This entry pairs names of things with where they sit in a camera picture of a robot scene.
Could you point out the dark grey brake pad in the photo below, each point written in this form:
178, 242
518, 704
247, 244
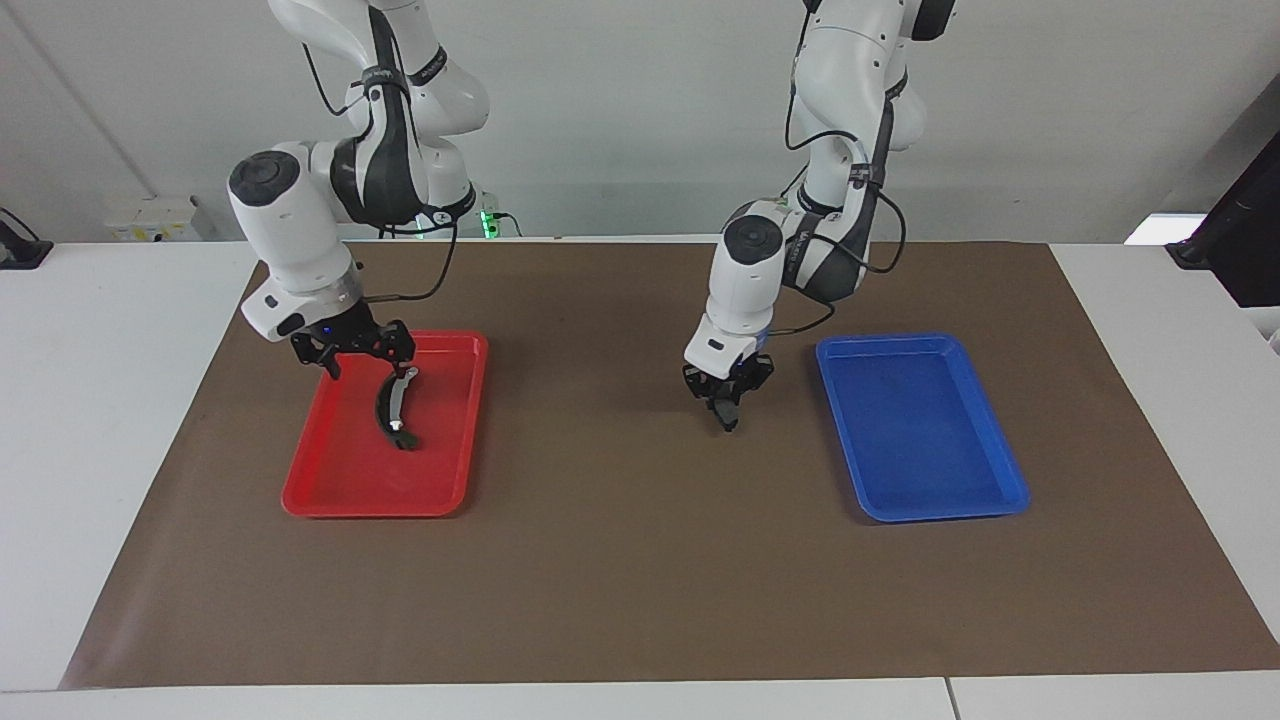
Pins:
731, 420

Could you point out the white wall socket box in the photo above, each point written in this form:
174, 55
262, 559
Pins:
150, 218

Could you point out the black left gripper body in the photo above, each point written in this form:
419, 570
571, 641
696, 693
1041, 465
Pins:
735, 375

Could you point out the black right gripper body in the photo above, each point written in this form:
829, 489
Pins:
355, 335

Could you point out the green lit power plug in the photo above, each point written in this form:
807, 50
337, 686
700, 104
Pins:
489, 222

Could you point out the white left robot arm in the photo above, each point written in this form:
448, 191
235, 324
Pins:
850, 100

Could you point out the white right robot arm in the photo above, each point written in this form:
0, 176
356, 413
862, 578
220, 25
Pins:
300, 230

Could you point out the red plastic tray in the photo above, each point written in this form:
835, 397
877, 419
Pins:
345, 470

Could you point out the curved silver brake shoe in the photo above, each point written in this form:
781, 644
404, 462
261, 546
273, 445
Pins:
387, 410

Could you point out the blue plastic tray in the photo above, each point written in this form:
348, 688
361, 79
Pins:
915, 430

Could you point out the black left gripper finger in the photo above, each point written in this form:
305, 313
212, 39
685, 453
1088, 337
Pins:
744, 395
716, 405

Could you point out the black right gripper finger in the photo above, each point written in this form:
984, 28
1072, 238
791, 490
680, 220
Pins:
332, 367
405, 358

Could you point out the brown table mat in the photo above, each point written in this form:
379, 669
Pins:
640, 580

